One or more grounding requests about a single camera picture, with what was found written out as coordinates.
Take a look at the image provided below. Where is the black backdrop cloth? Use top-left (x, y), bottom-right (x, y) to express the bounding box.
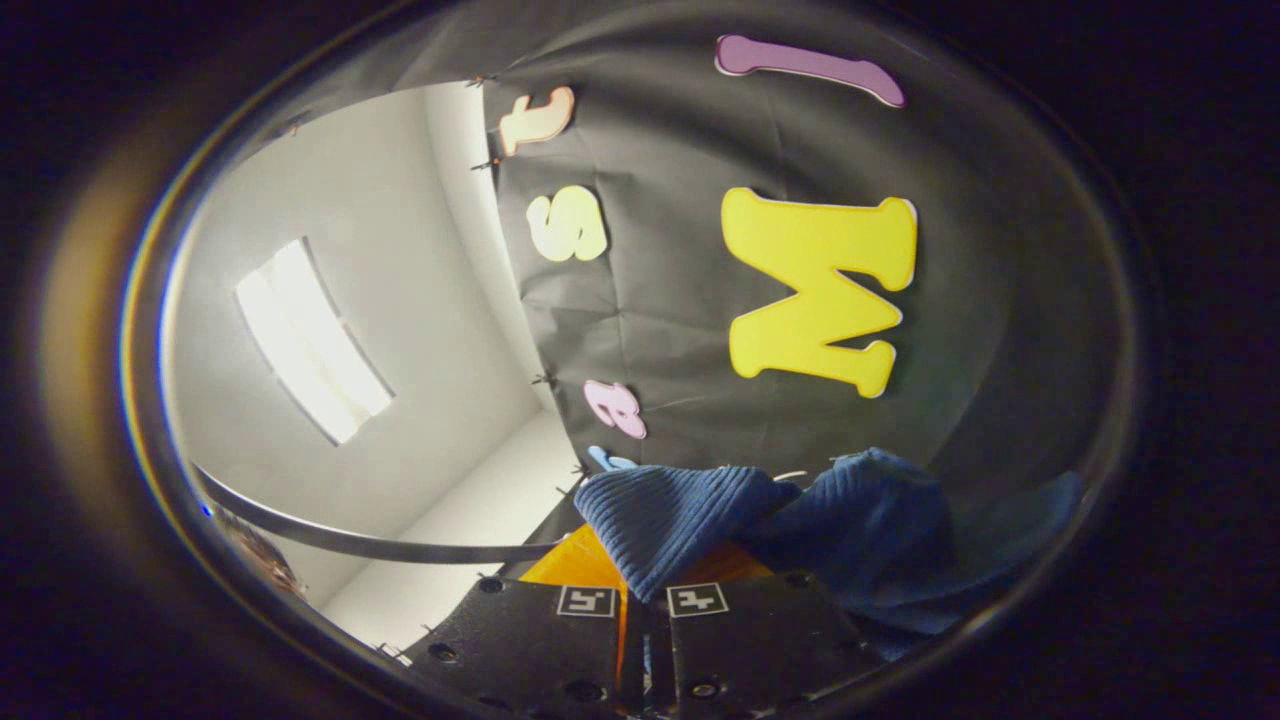
top-left (270, 0), bottom-right (1136, 561)

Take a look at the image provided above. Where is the large ceiling light panel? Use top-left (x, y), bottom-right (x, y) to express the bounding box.
top-left (234, 237), bottom-right (397, 447)

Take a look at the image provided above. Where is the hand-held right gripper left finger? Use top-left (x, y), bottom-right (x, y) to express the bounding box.
top-left (400, 523), bottom-right (629, 719)

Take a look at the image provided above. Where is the black clothes rack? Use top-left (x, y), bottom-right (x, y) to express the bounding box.
top-left (194, 464), bottom-right (567, 567)

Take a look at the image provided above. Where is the blue jacket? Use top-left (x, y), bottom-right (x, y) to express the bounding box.
top-left (573, 447), bottom-right (1086, 661)

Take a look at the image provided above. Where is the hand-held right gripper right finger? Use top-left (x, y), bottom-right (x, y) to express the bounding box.
top-left (643, 540), bottom-right (888, 719)

